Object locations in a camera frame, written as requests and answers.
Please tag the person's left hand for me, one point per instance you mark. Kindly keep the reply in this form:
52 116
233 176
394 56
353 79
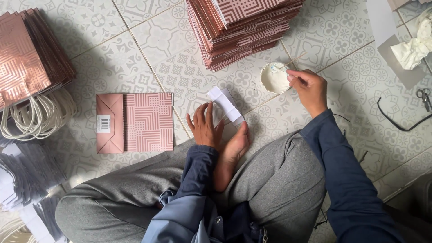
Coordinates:
206 131

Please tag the person's right hand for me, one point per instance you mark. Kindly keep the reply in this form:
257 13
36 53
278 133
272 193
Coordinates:
312 89

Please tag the thin glue applicator stick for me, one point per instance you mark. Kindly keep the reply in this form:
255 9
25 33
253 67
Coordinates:
282 70

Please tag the white folded paper strip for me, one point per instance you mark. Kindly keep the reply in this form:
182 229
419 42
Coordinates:
226 105

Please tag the thin wooden stick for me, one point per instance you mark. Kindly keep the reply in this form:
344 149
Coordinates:
297 58

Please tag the person's bare foot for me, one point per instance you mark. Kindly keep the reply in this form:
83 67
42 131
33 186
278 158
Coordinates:
231 155

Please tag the white round glue dish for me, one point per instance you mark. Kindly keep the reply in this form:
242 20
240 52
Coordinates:
272 81

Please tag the flat rose gold paper bag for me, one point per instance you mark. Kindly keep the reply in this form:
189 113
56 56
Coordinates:
141 123

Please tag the person's blue shirt hem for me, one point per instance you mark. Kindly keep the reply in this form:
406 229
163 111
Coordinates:
189 219

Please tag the stack of flat patterned bags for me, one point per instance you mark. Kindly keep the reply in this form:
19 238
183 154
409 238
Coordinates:
243 30

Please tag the grey cardboard sheet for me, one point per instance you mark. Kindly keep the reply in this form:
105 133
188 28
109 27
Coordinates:
405 76

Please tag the person's grey trousers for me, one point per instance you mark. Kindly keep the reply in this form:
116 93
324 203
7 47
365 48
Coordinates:
280 189

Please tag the white paper sheet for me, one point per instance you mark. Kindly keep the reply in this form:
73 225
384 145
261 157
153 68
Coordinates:
381 20

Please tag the crumpled white cloth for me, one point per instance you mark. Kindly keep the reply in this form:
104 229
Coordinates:
413 49

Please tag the metal scissors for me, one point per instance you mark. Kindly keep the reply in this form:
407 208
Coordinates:
424 96

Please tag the pile of white card sheets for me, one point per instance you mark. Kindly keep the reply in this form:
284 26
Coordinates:
23 179

